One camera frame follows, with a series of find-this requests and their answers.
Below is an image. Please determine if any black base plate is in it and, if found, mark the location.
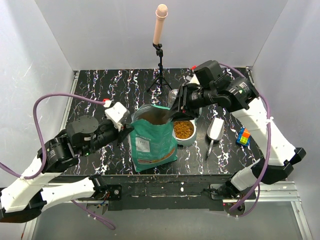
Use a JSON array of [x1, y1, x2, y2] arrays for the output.
[[89, 174, 231, 211]]

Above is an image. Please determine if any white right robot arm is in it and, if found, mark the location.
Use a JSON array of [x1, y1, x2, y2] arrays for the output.
[[167, 60, 306, 199]]

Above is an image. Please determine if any silver metal scoop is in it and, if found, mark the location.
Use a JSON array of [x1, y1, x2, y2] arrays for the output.
[[206, 117, 225, 160]]

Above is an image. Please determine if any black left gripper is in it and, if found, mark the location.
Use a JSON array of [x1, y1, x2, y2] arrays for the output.
[[80, 117, 135, 157]]

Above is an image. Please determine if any beige microphone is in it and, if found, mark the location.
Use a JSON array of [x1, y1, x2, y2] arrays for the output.
[[152, 4, 168, 45]]

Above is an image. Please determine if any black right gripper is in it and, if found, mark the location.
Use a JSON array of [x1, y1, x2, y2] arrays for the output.
[[164, 83, 216, 122]]

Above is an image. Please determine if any blue yellow small toy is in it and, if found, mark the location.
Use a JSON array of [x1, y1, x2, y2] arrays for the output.
[[236, 127, 251, 147]]

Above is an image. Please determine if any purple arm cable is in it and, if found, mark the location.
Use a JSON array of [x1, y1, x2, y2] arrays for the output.
[[219, 63, 273, 217], [0, 92, 117, 230]]

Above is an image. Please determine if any black tripod stand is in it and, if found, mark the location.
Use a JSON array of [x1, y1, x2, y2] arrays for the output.
[[146, 43, 172, 92]]

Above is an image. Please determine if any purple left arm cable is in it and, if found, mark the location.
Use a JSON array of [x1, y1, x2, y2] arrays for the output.
[[0, 92, 117, 230]]

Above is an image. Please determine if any teal double pet bowl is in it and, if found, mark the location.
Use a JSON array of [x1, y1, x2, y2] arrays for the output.
[[173, 118, 198, 148]]

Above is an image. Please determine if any green pet food bag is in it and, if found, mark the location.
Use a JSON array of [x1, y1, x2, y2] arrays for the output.
[[128, 104, 178, 173]]

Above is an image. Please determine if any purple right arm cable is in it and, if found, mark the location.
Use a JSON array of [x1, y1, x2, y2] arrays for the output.
[[219, 63, 273, 217]]

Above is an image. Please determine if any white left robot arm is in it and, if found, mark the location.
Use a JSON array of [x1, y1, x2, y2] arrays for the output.
[[0, 115, 134, 223]]

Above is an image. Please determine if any aluminium rail frame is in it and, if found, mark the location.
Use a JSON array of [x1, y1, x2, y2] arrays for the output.
[[22, 181, 313, 240]]

